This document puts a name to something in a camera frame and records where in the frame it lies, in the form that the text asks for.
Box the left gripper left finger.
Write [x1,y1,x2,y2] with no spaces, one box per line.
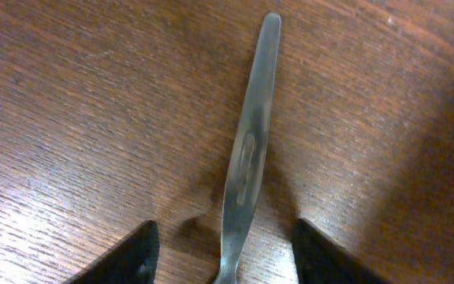
[66,220,159,284]

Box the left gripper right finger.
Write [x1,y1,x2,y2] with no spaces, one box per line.
[291,219,389,284]

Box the small silver teaspoon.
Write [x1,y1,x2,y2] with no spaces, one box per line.
[214,13,281,284]

